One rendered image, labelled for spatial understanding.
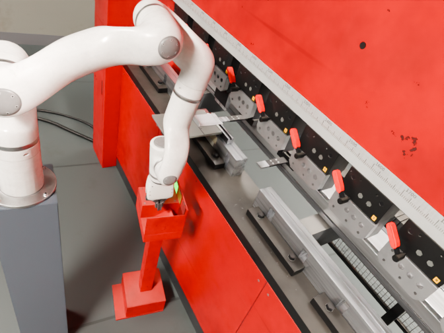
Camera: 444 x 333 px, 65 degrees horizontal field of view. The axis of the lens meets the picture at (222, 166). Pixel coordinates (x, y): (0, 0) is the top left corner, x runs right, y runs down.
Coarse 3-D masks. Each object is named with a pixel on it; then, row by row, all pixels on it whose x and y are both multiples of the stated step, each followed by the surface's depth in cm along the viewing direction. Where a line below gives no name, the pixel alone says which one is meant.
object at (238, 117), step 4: (228, 116) 165; (232, 116) 166; (236, 116) 167; (240, 116) 168; (224, 120) 162; (228, 120) 163; (232, 120) 164; (236, 120) 165; (240, 120) 167; (248, 120) 168; (252, 120) 166; (256, 120) 166; (252, 124) 167; (256, 124) 168
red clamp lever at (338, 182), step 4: (332, 172) 98; (336, 172) 98; (340, 172) 98; (336, 176) 98; (340, 176) 98; (336, 180) 98; (340, 180) 98; (336, 184) 98; (340, 184) 98; (336, 188) 98; (340, 188) 97; (340, 192) 98; (340, 196) 98; (344, 196) 98; (340, 200) 97; (344, 200) 97; (348, 200) 98; (340, 204) 98
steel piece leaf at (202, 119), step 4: (196, 116) 159; (200, 116) 160; (204, 116) 161; (208, 116) 162; (212, 116) 162; (196, 120) 154; (200, 120) 158; (204, 120) 158; (208, 120) 159; (212, 120) 160; (216, 120) 161; (200, 124) 155; (204, 124) 156; (208, 124) 157; (212, 124) 157; (216, 124) 158
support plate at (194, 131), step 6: (156, 114) 153; (162, 114) 154; (198, 114) 161; (156, 120) 149; (162, 120) 151; (192, 120) 156; (162, 126) 147; (192, 126) 153; (204, 126) 155; (210, 126) 156; (216, 126) 157; (162, 132) 146; (192, 132) 149; (198, 132) 151; (204, 132) 152; (210, 132) 153; (216, 132) 154
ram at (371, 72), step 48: (192, 0) 153; (240, 0) 126; (288, 0) 107; (336, 0) 93; (384, 0) 82; (432, 0) 73; (288, 48) 110; (336, 48) 95; (384, 48) 84; (432, 48) 75; (288, 96) 114; (336, 96) 98; (384, 96) 86; (432, 96) 77; (336, 144) 101; (384, 144) 88; (432, 144) 78; (384, 192) 90; (432, 192) 80
